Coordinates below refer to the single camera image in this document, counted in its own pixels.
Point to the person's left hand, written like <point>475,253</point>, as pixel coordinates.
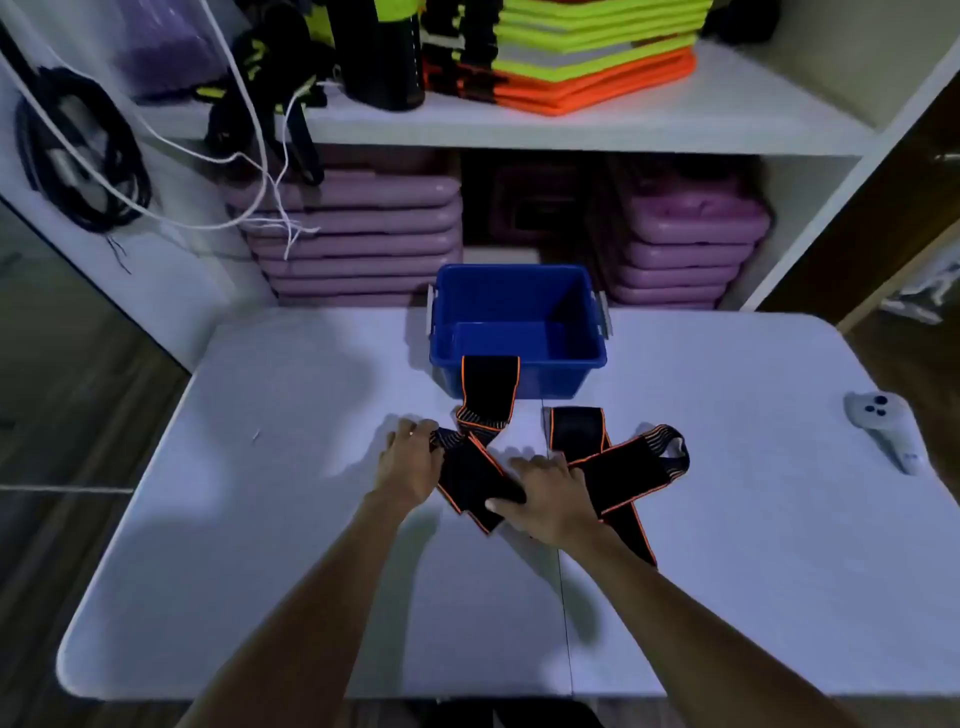
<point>409,469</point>

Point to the person's right hand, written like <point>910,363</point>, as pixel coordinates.
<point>553,501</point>

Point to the person's left fingers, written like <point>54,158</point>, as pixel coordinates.
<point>414,430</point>

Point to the person's right thumb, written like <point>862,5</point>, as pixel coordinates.
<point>506,506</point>

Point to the person's right forearm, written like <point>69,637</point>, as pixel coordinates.
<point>675,637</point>

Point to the person's left forearm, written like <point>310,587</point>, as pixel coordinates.
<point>315,622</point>

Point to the blue plastic bin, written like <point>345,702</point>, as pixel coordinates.
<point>517,322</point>

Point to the stack of purple foam mats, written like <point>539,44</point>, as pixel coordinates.
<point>360,240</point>
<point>686,247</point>

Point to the black cylindrical bottle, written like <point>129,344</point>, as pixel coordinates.
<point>382,52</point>

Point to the white handheld controller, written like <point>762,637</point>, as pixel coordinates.
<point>885,427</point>

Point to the stack of neon safety vests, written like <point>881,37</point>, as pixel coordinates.
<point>592,52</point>

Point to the purple plastic bag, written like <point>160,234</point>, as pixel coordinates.
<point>165,45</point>

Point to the white shelf unit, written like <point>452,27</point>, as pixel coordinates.
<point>750,112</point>

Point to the white object on floor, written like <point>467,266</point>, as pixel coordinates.
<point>922,296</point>

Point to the black bundle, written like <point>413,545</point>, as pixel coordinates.
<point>742,19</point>

